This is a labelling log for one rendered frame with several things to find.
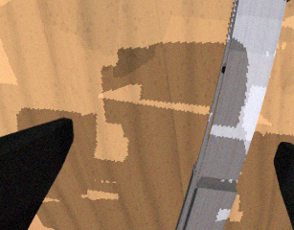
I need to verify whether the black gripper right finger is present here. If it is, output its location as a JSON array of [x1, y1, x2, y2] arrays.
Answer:
[[273, 142, 294, 230]]

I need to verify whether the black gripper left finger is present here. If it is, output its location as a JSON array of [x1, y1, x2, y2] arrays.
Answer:
[[0, 118, 74, 230]]

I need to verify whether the light brown wooden board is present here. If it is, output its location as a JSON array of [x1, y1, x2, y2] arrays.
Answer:
[[0, 0, 294, 230]]

